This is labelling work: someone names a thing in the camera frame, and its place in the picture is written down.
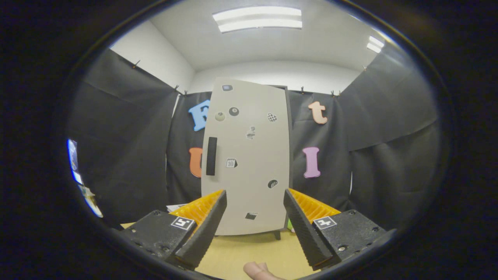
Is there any black backdrop cloth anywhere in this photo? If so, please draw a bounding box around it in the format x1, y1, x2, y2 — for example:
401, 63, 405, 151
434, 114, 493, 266
66, 49, 442, 230

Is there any small ceiling light panel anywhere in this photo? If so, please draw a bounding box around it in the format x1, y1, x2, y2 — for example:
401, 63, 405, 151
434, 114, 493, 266
366, 36, 386, 54

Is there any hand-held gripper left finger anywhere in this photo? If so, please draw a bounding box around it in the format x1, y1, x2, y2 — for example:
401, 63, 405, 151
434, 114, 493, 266
117, 189, 228, 271

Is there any white shoe cabinet door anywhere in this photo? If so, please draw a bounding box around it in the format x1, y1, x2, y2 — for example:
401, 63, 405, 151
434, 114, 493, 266
201, 78, 291, 236

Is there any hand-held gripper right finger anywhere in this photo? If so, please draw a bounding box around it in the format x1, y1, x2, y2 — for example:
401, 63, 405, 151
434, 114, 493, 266
283, 188, 397, 271

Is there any large ceiling light panel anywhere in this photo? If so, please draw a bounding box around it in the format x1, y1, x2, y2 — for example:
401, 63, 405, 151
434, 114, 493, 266
212, 6, 303, 33

